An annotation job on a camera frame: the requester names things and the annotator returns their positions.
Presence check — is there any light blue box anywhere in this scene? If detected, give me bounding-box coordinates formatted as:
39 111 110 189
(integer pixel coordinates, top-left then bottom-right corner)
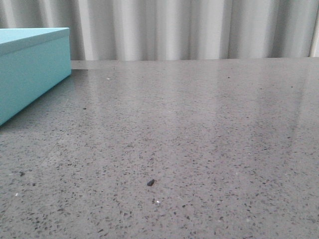
0 27 71 124

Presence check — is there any small black debris piece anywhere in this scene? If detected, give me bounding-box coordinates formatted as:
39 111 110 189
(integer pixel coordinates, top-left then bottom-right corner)
147 179 155 186

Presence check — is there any grey pleated curtain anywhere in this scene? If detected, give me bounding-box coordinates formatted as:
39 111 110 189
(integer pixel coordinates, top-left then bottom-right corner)
0 0 319 61

